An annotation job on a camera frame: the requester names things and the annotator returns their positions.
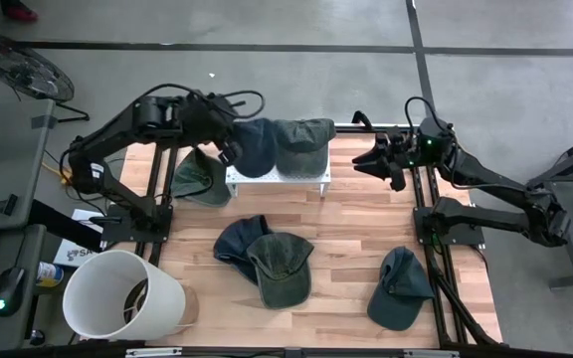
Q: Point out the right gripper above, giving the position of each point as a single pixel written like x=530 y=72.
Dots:
x=401 y=151

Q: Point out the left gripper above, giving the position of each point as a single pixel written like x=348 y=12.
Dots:
x=231 y=152

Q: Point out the navy blue baseball cap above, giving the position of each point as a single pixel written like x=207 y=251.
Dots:
x=234 y=243
x=256 y=149

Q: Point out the dark green baseball cap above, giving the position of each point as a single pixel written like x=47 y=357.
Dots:
x=192 y=179

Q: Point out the olive green baseball cap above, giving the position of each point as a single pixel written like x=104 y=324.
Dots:
x=281 y=273
x=301 y=154

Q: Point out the dark teal baseball cap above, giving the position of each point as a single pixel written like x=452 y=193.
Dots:
x=396 y=303

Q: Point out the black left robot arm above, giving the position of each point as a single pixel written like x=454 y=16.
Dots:
x=117 y=129

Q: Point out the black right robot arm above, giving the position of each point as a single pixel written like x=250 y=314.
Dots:
x=490 y=186

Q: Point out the white perforated metal rack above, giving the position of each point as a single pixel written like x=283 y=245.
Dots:
x=247 y=177

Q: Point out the yellow power plug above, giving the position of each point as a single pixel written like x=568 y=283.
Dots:
x=60 y=174

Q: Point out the white printed cardboard box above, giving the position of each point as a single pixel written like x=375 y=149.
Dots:
x=75 y=256

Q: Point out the black slanted bar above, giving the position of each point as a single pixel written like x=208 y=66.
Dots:
x=57 y=224

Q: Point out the grey tape strip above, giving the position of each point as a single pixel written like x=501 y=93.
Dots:
x=44 y=122

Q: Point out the white lampshade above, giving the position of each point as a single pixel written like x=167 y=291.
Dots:
x=97 y=293

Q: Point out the white and yellow can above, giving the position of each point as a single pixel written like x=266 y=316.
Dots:
x=50 y=274

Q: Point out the black floor fan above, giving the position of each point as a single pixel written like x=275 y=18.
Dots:
x=23 y=69

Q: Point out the black wedge block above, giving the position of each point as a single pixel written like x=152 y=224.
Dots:
x=4 y=205

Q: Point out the person's red shoe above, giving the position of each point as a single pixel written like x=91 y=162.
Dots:
x=20 y=12

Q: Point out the black computer mouse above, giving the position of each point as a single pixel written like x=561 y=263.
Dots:
x=9 y=291

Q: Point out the black round knob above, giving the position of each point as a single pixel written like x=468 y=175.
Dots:
x=37 y=337

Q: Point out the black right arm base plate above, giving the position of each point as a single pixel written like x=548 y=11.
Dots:
x=465 y=233

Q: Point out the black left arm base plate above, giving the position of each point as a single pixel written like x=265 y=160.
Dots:
x=117 y=231

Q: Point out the black aluminium extrusion frame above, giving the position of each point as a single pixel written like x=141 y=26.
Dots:
x=448 y=340

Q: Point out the silver metal bracket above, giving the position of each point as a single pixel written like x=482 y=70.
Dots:
x=152 y=352
x=431 y=353

